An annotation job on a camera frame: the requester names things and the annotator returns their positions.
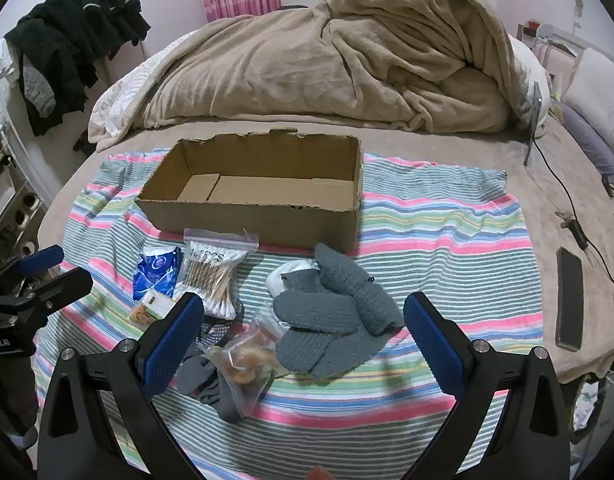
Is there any grey dotted sock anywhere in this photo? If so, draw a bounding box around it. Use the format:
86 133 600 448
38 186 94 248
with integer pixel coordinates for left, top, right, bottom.
176 307 249 423

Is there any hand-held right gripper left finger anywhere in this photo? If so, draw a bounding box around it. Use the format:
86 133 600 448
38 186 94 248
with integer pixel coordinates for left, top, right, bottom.
37 291 205 480

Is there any clear plastic snack bag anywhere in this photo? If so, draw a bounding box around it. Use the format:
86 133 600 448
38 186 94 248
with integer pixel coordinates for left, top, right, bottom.
197 317 289 418

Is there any striped towel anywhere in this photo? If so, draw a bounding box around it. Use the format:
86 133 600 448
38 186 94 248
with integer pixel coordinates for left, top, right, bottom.
34 149 545 480

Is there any black smartphone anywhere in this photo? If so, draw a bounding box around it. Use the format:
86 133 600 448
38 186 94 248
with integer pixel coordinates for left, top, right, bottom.
556 247 585 352

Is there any black cable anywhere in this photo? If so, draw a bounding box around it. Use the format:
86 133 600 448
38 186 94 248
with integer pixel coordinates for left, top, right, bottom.
531 137 614 283

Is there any black power adapter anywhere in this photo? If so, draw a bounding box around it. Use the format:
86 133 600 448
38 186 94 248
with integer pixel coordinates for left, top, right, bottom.
556 210 588 251

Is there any white sock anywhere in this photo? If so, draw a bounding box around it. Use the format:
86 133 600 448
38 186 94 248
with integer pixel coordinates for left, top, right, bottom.
265 260 322 297

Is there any brown cardboard box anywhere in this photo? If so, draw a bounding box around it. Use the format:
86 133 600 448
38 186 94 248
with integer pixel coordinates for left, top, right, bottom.
134 129 364 254

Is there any white floral quilt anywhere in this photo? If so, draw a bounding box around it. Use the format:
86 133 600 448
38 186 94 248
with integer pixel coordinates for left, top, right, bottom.
90 30 203 152

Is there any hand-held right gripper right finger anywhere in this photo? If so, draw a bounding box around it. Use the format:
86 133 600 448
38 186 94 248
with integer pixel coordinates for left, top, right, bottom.
403 291 572 480

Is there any grey quilted garment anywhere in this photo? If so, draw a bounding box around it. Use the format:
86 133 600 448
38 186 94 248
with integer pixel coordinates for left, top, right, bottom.
21 66 57 117

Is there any bed with brown sheet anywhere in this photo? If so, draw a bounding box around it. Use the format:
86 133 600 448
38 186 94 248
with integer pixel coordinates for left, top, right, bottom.
37 105 614 391

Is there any blue plastic packet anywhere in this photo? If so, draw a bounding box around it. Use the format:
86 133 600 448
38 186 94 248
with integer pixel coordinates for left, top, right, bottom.
133 246 182 302

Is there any small white orange box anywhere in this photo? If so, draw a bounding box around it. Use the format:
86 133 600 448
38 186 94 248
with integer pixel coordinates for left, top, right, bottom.
130 294 177 332

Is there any grey knitted sock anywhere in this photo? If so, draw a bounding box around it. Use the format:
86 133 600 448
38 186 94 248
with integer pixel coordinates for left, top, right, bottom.
272 287 390 380
314 243 405 336

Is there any beige fleece blanket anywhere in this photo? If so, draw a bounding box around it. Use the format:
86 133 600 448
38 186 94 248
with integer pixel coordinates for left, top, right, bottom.
88 0 532 153

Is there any white pillow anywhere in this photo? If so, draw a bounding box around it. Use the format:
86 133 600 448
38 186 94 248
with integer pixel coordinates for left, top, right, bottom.
562 47 614 136

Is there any grey pillow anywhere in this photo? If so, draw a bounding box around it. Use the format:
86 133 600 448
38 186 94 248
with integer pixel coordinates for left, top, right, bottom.
562 105 614 192

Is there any clear bag of cotton swabs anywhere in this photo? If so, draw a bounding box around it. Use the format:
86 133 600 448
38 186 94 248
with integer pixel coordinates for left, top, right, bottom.
174 228 260 320

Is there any white headboard shelf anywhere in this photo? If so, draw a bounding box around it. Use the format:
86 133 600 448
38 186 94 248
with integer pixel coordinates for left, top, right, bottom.
516 19 590 58

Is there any metal storage rack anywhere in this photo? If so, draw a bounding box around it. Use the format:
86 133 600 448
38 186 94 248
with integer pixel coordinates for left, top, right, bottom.
0 125 53 271

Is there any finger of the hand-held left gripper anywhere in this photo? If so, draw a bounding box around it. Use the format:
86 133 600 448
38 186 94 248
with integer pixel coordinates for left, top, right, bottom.
0 245 64 292
10 266 94 317

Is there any pile of black clothes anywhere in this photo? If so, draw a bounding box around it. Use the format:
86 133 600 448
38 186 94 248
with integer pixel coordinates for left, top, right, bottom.
4 0 152 137

